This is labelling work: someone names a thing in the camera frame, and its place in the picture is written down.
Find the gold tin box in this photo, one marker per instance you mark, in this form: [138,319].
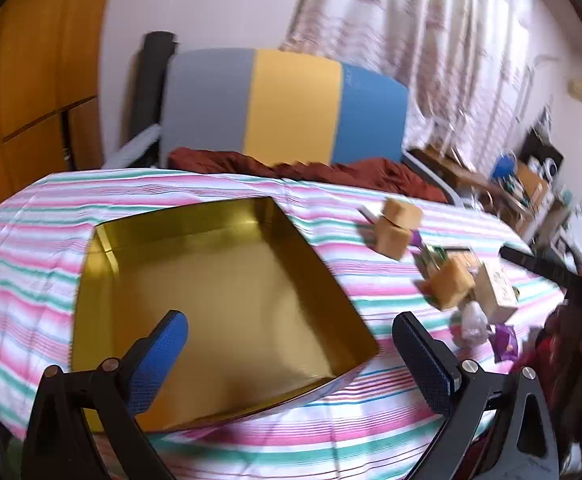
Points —
[221,285]

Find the black upright post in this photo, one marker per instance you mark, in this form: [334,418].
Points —
[151,85]

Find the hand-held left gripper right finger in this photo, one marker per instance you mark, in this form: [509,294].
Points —
[423,360]

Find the orange wooden cabinet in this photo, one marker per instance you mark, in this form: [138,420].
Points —
[31,60]

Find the small white flat block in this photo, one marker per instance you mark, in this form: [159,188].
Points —
[368,214]

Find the patterned beige curtain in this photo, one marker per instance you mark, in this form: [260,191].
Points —
[421,35]

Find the green edged cracker packet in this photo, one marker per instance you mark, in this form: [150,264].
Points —
[433,257]

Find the wooden desk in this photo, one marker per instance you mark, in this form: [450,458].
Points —
[451,167]

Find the purple snack packet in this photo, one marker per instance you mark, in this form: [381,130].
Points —
[503,342]

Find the person's dark clothing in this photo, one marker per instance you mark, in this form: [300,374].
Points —
[581,385]

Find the pinkish white plastic bag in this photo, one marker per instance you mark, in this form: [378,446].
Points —
[473,325]

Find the cardboard box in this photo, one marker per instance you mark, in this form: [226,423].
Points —
[533,180]

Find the red-brown cloth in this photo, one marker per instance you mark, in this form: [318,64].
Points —
[396,175]

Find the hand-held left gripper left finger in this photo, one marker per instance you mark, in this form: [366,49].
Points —
[163,355]

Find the striped tablecloth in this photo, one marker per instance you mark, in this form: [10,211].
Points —
[46,240]

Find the beige printed box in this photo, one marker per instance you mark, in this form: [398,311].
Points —
[496,290]

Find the grey yellow blue chair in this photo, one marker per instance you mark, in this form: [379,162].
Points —
[296,105]

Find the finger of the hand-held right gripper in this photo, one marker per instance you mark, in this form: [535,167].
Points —
[536,262]

